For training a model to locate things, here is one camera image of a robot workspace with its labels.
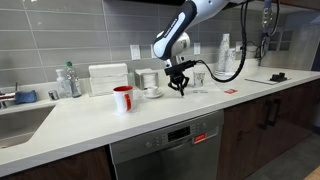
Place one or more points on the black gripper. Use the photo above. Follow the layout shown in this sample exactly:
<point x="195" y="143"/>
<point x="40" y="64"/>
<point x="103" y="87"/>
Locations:
<point x="178" y="78"/>

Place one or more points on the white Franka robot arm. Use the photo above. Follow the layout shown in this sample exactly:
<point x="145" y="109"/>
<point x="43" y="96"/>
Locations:
<point x="180" y="23"/>

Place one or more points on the printed paper cup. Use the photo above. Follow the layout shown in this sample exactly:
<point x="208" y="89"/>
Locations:
<point x="199" y="80"/>

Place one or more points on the small white espresso cup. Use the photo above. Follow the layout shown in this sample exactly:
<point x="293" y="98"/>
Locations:
<point x="153" y="90"/>

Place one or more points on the metal napkin dispenser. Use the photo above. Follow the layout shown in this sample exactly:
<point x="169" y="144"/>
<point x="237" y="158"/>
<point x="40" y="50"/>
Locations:
<point x="146" y="79"/>

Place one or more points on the red packet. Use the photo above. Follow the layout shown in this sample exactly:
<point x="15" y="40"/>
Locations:
<point x="230" y="91"/>

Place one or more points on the stainless steel dishwasher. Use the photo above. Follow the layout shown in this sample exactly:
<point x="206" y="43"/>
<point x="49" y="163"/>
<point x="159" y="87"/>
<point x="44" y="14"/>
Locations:
<point x="166" y="150"/>

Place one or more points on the stack of white paper towels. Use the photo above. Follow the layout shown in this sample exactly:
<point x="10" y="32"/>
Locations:
<point x="108" y="78"/>

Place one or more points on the dark wood cabinet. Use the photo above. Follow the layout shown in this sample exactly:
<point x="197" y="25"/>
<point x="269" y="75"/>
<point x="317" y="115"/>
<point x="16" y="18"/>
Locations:
<point x="246" y="140"/>

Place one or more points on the black object on mat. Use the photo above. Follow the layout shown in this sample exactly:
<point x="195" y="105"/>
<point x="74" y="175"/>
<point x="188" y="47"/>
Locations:
<point x="278" y="77"/>

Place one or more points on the clear bottle green cap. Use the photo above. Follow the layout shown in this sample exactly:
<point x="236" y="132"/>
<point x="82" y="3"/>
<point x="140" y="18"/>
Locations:
<point x="75" y="83"/>

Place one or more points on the clear soap dispenser bottle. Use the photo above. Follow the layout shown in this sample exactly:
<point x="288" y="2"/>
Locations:
<point x="61" y="85"/>

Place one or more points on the small metal can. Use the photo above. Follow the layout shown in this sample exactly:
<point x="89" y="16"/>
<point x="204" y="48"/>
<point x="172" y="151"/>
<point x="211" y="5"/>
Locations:
<point x="53" y="95"/>

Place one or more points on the dark sink cabinet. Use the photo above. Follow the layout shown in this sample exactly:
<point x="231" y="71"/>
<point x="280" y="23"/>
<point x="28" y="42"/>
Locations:
<point x="66" y="166"/>

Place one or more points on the blue sponge cloth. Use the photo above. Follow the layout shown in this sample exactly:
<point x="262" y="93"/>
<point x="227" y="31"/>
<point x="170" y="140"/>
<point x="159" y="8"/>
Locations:
<point x="26" y="96"/>

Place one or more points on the countertop sink basin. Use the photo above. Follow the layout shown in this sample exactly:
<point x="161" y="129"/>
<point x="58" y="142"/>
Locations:
<point x="20" y="126"/>

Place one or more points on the chrome faucet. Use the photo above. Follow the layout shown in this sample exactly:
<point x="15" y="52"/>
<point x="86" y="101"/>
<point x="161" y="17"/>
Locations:
<point x="6" y="96"/>

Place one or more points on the white wall outlet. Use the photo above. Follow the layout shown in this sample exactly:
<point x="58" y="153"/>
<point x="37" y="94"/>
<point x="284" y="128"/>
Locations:
<point x="152" y="53"/>
<point x="197" y="48"/>

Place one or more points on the white wall switch plate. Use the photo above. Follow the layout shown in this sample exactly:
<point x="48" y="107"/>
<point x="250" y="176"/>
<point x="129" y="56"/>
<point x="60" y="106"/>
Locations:
<point x="135" y="52"/>

